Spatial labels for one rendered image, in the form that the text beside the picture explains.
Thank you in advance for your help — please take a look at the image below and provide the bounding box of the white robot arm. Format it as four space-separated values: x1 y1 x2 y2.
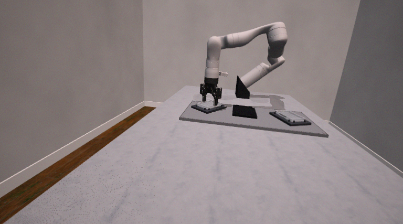
205 22 288 88

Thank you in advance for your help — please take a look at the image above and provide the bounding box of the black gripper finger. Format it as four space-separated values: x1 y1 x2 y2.
209 87 222 106
200 83 208 102

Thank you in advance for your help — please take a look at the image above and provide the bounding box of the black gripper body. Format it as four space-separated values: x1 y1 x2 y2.
204 77 218 94

